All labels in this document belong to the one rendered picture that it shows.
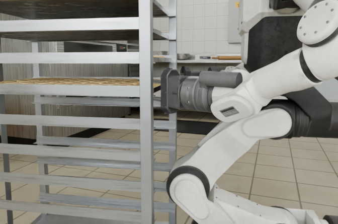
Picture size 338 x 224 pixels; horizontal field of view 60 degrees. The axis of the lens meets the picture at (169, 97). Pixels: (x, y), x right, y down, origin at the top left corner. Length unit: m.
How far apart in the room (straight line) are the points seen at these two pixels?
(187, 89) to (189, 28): 4.42
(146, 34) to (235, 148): 0.45
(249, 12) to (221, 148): 0.42
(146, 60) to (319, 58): 0.41
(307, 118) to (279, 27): 0.29
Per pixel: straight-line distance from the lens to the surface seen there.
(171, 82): 0.77
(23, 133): 3.20
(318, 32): 0.51
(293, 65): 0.55
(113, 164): 1.34
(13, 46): 3.16
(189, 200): 0.98
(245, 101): 0.61
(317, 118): 0.97
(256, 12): 0.85
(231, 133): 0.92
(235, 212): 1.04
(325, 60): 0.53
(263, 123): 0.91
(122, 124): 0.82
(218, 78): 0.66
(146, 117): 0.77
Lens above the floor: 0.86
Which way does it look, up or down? 7 degrees down
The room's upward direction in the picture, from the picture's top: straight up
